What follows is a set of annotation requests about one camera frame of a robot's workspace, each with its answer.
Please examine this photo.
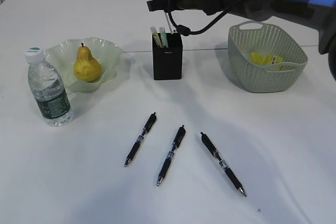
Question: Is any pale green wavy glass plate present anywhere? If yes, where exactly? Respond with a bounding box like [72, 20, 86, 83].
[45, 37, 123, 93]

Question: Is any yellow utility knife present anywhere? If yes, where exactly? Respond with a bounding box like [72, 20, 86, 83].
[150, 26, 163, 48]

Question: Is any yellow white waste paper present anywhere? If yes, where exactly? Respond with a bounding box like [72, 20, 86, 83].
[249, 52, 283, 66]

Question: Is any black pen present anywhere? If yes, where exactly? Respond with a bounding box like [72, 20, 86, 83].
[156, 125, 186, 187]
[200, 132, 247, 197]
[124, 112, 157, 167]

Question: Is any green woven plastic basket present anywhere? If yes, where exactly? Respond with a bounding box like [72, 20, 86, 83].
[228, 22, 308, 93]

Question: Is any clear plastic water bottle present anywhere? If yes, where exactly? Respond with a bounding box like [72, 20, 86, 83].
[24, 47, 73, 127]

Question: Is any yellow pear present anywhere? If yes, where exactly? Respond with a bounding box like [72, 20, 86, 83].
[73, 43, 101, 82]

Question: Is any green utility knife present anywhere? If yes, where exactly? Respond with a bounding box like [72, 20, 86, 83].
[159, 27, 169, 48]

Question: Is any black square pen holder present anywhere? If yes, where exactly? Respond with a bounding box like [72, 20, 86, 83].
[152, 33, 183, 80]

